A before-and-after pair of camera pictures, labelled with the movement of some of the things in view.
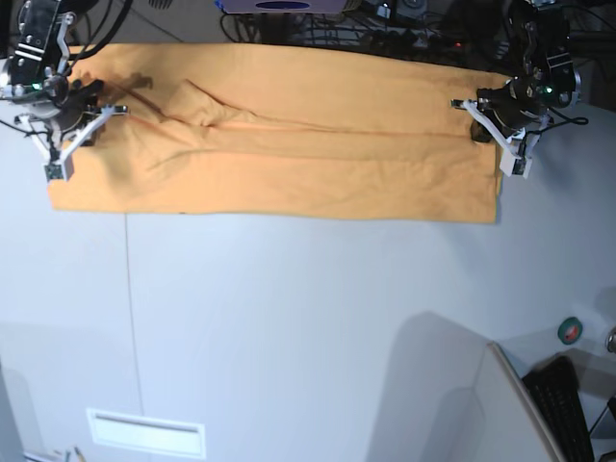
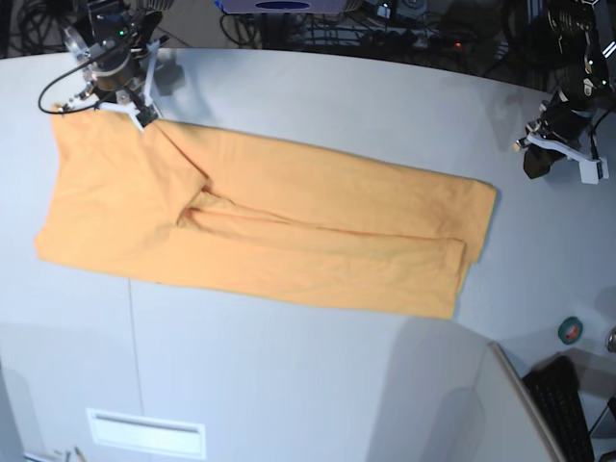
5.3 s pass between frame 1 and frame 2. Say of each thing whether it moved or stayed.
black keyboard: stayed
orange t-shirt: moved
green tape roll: stayed
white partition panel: stayed
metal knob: stayed
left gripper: moved
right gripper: moved
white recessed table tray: stayed
